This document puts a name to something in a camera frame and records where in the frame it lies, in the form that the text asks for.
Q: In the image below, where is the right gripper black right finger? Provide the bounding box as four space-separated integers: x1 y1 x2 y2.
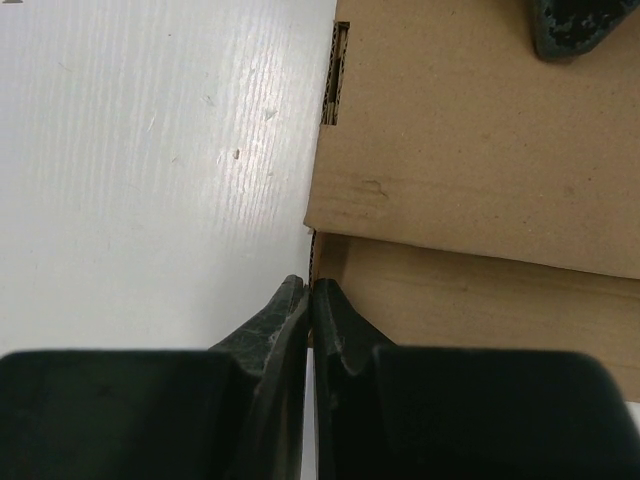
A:
311 279 639 479

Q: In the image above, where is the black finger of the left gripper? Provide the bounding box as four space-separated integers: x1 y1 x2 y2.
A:
532 0 639 62

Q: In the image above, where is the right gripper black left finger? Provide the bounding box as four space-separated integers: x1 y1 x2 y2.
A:
1 275 309 479

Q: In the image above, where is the brown cardboard box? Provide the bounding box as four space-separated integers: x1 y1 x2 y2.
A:
305 1 639 401

